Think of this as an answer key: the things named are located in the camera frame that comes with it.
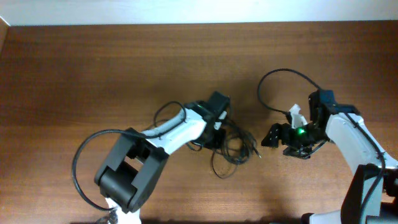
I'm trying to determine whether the black cable bundle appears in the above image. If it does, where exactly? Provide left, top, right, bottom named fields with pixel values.
left=186, top=105, right=262, bottom=180

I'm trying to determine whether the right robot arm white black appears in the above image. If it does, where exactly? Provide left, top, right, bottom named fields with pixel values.
left=261, top=90, right=397, bottom=223

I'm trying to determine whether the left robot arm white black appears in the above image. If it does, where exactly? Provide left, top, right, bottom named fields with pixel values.
left=94, top=91, right=230, bottom=223

